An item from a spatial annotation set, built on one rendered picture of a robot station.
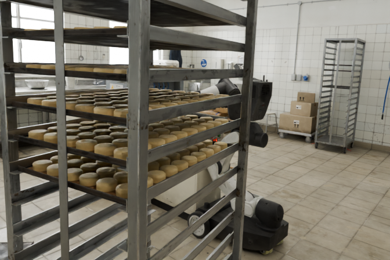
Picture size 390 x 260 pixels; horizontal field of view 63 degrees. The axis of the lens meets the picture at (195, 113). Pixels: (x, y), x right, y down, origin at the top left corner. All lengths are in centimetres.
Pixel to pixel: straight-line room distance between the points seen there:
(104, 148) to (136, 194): 15
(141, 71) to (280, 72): 621
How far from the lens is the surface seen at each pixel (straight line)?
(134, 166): 67
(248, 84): 117
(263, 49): 698
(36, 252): 116
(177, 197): 289
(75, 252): 128
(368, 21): 631
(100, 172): 89
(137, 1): 64
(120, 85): 296
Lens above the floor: 135
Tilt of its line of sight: 9 degrees down
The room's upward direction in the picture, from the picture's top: 2 degrees clockwise
